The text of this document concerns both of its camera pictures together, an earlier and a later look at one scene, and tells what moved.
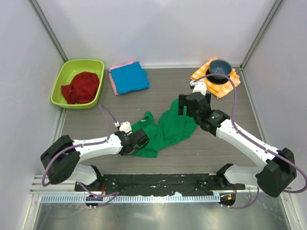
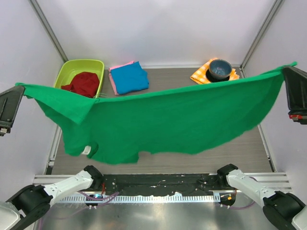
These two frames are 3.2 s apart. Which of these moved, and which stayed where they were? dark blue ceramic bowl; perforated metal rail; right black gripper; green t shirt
Moved: green t shirt; right black gripper
Stayed: perforated metal rail; dark blue ceramic bowl
